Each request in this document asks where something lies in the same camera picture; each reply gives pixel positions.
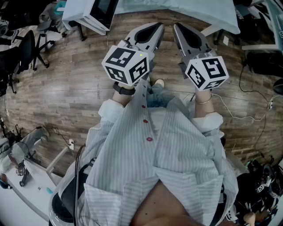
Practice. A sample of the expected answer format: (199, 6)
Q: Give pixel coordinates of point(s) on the person's bare chest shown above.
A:
(159, 207)

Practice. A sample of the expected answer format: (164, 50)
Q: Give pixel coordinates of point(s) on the black wristband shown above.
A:
(123, 91)

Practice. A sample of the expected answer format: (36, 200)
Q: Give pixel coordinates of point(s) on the black round dish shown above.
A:
(279, 87)

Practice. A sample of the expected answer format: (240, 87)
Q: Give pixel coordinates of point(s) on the white microwave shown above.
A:
(88, 19)

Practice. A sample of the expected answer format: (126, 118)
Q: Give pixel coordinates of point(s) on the white undershirt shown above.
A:
(158, 119)

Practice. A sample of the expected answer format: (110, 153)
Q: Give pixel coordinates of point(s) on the black office chair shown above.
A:
(26, 50)

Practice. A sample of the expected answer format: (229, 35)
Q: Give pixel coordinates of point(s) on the striped white shirt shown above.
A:
(132, 154)

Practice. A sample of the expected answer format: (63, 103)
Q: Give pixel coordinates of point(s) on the white desk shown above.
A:
(258, 47)
(33, 187)

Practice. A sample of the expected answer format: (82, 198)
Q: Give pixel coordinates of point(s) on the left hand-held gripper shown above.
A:
(123, 66)

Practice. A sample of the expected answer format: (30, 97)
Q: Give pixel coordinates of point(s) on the person's left forearm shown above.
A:
(120, 99)

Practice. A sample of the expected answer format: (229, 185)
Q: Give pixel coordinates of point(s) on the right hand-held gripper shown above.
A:
(205, 72)

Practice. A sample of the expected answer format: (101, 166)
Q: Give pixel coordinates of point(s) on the blue jeans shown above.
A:
(159, 99)

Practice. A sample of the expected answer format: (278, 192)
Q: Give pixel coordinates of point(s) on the grey office chair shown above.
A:
(47, 25)

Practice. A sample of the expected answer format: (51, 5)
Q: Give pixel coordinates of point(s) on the person's right forearm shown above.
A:
(204, 109)

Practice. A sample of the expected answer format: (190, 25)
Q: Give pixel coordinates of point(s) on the small teal object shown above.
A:
(49, 190)

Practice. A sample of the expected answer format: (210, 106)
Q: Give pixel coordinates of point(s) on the white shoe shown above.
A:
(159, 83)

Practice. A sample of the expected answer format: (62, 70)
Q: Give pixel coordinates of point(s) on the white power strip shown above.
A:
(270, 105)
(71, 143)

